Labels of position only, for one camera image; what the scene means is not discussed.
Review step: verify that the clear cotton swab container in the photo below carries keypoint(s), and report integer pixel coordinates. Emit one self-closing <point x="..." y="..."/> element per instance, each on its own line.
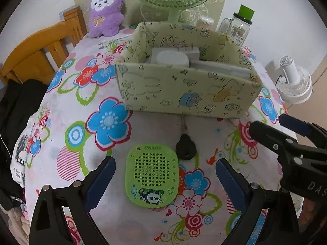
<point x="205" y="23"/>

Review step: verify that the green perforated panda case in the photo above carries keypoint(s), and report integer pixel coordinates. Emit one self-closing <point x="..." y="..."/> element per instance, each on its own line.
<point x="150" y="176"/>

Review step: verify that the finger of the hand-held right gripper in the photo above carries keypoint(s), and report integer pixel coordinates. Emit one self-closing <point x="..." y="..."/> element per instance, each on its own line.
<point x="296" y="126"/>
<point x="268" y="137"/>

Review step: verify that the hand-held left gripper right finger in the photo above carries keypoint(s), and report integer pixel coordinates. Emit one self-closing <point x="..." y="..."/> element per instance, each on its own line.
<point x="230" y="183"/>

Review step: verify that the purple plush toy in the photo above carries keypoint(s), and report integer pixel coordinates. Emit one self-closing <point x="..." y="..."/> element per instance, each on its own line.
<point x="106" y="10"/>

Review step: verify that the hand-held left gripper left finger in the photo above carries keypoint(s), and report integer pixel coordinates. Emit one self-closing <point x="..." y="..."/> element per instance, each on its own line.
<point x="101" y="183"/>

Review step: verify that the dark cloth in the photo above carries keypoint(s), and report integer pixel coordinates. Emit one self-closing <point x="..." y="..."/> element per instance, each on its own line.
<point x="18" y="107"/>

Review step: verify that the glass mug jar green lid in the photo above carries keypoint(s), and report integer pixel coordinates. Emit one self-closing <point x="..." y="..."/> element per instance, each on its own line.
<point x="240" y="30"/>

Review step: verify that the small black object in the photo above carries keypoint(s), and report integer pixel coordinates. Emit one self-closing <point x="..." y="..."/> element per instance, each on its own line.
<point x="186" y="148"/>

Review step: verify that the wooden chair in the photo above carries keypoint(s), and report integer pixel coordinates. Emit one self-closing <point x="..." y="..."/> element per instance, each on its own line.
<point x="38" y="53"/>

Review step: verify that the white oval case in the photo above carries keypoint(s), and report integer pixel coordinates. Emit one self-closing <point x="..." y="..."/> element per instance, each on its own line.
<point x="172" y="60"/>

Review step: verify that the white circulator fan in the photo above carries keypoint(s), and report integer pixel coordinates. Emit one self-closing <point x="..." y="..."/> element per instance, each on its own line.
<point x="296" y="84"/>

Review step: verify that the beige cloth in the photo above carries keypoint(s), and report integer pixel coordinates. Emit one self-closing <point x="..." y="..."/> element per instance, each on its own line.
<point x="16" y="220"/>

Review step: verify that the green cartoon storage box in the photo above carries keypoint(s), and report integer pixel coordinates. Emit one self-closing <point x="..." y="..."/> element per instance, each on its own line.
<point x="158" y="89"/>

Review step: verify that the white printed cloth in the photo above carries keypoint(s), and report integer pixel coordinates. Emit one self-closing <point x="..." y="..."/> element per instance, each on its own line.
<point x="21" y="155"/>

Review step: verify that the floral tablecloth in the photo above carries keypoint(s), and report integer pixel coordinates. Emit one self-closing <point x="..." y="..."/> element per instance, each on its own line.
<point x="76" y="107"/>

